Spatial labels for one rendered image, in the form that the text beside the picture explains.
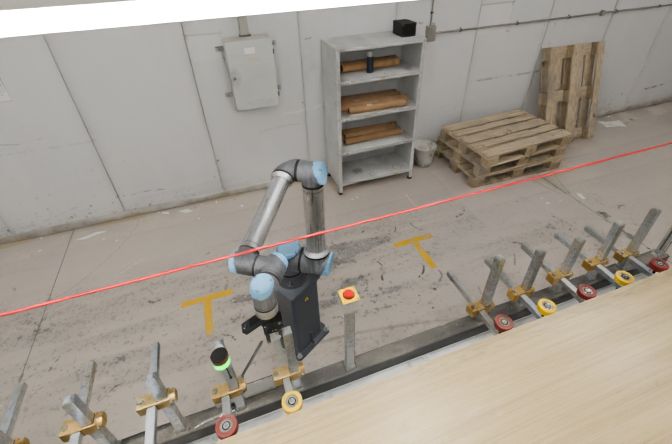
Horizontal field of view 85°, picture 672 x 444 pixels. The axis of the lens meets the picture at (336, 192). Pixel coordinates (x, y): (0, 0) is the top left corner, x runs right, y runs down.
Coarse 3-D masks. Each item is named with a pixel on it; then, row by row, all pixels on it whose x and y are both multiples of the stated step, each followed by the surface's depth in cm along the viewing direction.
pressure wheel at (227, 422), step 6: (228, 414) 138; (222, 420) 136; (228, 420) 136; (234, 420) 136; (216, 426) 134; (222, 426) 135; (228, 426) 134; (234, 426) 134; (216, 432) 133; (222, 432) 133; (228, 432) 133; (234, 432) 133; (222, 438) 132
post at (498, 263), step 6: (498, 258) 165; (504, 258) 165; (492, 264) 170; (498, 264) 165; (492, 270) 171; (498, 270) 168; (492, 276) 172; (498, 276) 171; (486, 282) 177; (492, 282) 173; (486, 288) 178; (492, 288) 175; (486, 294) 179; (492, 294) 179; (486, 300) 180; (480, 318) 189
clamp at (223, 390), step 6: (222, 384) 151; (240, 384) 150; (222, 390) 149; (228, 390) 149; (234, 390) 148; (240, 390) 149; (246, 390) 151; (216, 396) 147; (222, 396) 147; (234, 396) 150; (216, 402) 148
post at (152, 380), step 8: (152, 376) 130; (152, 384) 130; (160, 384) 134; (152, 392) 132; (160, 392) 134; (168, 408) 141; (176, 408) 146; (168, 416) 144; (176, 416) 145; (176, 424) 148; (184, 424) 152
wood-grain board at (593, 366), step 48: (624, 288) 181; (528, 336) 161; (576, 336) 160; (624, 336) 160; (384, 384) 146; (432, 384) 145; (480, 384) 145; (528, 384) 144; (576, 384) 144; (624, 384) 143; (288, 432) 133; (336, 432) 132; (384, 432) 132; (432, 432) 131; (480, 432) 131; (528, 432) 131; (576, 432) 130; (624, 432) 130
